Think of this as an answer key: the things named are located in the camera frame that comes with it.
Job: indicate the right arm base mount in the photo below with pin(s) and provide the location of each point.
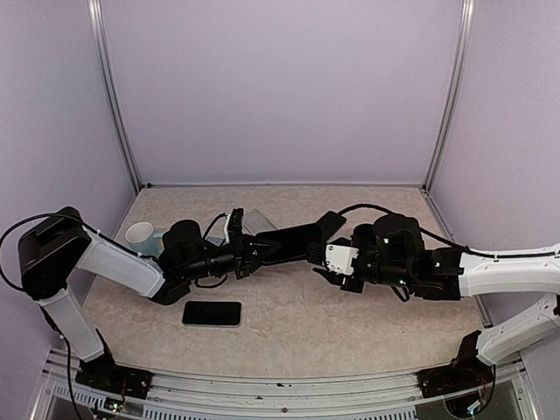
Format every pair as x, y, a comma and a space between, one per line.
465, 371

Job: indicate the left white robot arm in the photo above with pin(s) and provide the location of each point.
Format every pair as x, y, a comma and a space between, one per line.
63, 242

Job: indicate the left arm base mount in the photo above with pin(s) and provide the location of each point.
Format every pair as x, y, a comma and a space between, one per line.
115, 379

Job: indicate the black phone near mug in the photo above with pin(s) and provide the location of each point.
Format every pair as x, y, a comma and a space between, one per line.
330, 223

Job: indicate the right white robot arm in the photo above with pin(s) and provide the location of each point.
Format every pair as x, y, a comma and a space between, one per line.
391, 252

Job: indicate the black phone front table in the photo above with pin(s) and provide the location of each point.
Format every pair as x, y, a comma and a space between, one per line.
212, 313

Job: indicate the light blue small case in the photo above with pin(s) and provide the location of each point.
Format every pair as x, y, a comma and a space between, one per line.
155, 245

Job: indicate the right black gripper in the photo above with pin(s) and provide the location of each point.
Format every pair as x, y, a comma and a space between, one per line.
332, 276

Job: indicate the white paper cup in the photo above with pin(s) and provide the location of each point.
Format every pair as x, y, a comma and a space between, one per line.
140, 238

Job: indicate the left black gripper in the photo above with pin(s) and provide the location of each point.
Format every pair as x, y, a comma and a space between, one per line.
247, 262

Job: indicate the light blue phone case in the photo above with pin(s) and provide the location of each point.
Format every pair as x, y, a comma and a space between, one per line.
216, 241

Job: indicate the clear white phone case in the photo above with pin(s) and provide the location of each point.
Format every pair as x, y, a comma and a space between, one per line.
255, 222

